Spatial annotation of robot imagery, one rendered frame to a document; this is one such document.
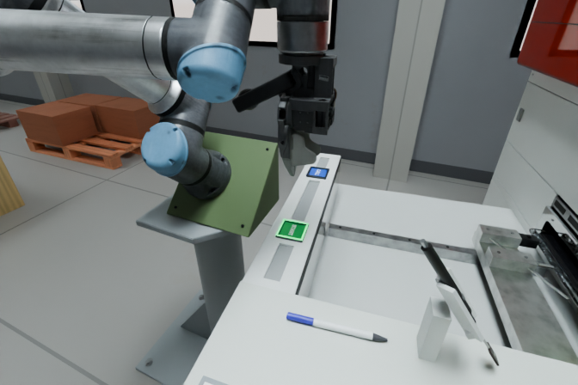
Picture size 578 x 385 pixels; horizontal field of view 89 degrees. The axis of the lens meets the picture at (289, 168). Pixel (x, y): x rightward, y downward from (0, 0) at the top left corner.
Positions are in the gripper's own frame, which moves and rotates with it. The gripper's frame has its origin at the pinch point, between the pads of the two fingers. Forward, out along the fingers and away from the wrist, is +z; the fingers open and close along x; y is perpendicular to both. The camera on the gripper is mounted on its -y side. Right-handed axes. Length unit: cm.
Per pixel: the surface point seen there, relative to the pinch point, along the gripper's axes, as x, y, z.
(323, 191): 17.3, 4.1, 14.7
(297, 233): -0.8, 2.0, 14.2
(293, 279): -12.0, 4.4, 14.6
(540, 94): 55, 59, -5
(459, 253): 17.0, 38.1, 26.3
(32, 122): 157, -324, 74
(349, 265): 8.1, 12.9, 28.7
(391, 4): 237, 16, -32
